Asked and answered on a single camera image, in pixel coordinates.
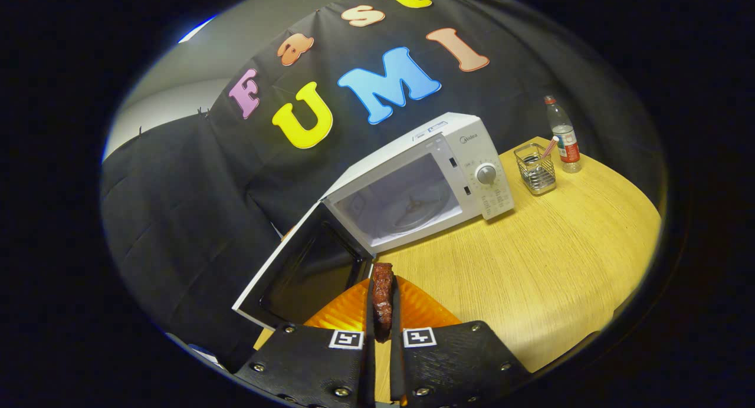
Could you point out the reddish brown meat piece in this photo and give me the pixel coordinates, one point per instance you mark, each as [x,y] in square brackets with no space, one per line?
[382,302]

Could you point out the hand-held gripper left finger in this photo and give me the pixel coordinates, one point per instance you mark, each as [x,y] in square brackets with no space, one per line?
[370,367]

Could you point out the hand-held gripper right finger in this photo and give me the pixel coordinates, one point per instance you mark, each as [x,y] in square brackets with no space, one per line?
[396,367]

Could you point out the clear plastic water bottle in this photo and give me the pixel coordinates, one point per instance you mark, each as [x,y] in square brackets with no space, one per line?
[565,137]

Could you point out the white toaster oven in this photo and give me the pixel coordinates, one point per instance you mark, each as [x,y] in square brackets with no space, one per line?
[472,154]

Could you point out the pink striped stick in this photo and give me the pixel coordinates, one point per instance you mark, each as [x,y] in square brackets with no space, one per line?
[550,147]

